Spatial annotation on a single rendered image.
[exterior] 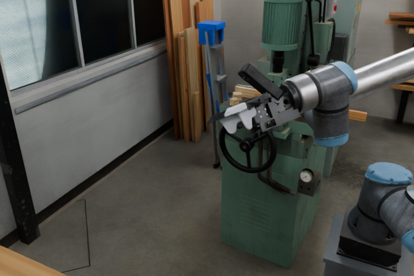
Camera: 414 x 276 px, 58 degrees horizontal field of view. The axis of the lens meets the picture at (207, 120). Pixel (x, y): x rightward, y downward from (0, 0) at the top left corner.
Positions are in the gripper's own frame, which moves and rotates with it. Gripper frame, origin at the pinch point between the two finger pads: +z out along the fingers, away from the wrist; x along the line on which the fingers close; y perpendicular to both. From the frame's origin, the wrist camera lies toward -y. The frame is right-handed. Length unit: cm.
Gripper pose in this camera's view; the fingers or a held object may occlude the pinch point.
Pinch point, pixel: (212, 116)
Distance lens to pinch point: 84.5
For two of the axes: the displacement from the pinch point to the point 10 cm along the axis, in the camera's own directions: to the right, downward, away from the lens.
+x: -2.4, 1.0, 9.7
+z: -9.1, 3.4, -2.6
